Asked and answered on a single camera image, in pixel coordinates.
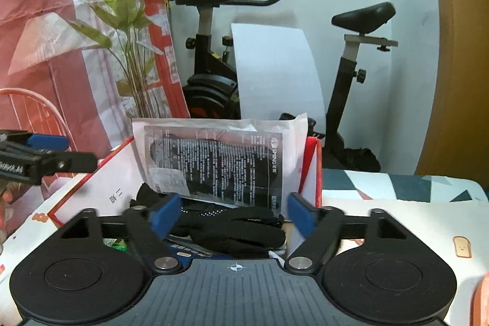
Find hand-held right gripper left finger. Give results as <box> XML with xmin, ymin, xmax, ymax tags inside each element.
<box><xmin>57</xmin><ymin>193</ymin><xmax>182</xmax><ymax>275</ymax></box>

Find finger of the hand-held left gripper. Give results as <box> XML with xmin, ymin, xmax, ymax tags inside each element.
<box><xmin>40</xmin><ymin>152</ymin><xmax>98</xmax><ymax>178</ymax></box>
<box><xmin>27</xmin><ymin>134</ymin><xmax>70</xmax><ymax>152</ymax></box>

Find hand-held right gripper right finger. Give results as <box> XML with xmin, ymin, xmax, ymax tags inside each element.
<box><xmin>286</xmin><ymin>192</ymin><xmax>417</xmax><ymax>275</ymax></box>

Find red cardboard box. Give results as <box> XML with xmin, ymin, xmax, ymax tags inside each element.
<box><xmin>50</xmin><ymin>135</ymin><xmax>324</xmax><ymax>262</ymax></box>

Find black dotted gloves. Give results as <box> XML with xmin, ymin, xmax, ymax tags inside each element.
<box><xmin>129</xmin><ymin>182</ymin><xmax>287</xmax><ymax>258</ymax></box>

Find clear plastic glove package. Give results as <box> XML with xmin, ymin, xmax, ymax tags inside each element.
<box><xmin>132</xmin><ymin>113</ymin><xmax>308</xmax><ymax>211</ymax></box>

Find person's left hand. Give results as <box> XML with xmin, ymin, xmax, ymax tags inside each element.
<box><xmin>0</xmin><ymin>185</ymin><xmax>16</xmax><ymax>254</ymax></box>

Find blue packet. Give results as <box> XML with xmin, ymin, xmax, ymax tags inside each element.
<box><xmin>164</xmin><ymin>239</ymin><xmax>234</xmax><ymax>262</ymax></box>

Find green packet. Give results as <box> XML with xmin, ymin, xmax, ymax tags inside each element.
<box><xmin>102</xmin><ymin>236</ymin><xmax>131</xmax><ymax>255</ymax></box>

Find printed backdrop cloth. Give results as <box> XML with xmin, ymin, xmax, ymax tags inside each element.
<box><xmin>0</xmin><ymin>0</ymin><xmax>192</xmax><ymax>246</ymax></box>

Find black exercise bike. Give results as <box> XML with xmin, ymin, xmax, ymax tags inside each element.
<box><xmin>160</xmin><ymin>0</ymin><xmax>399</xmax><ymax>174</ymax></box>

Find white foam board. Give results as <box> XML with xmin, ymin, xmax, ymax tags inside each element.
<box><xmin>230</xmin><ymin>22</ymin><xmax>325</xmax><ymax>120</ymax></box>

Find wooden door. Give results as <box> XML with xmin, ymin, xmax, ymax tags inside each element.
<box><xmin>414</xmin><ymin>0</ymin><xmax>489</xmax><ymax>200</ymax></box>

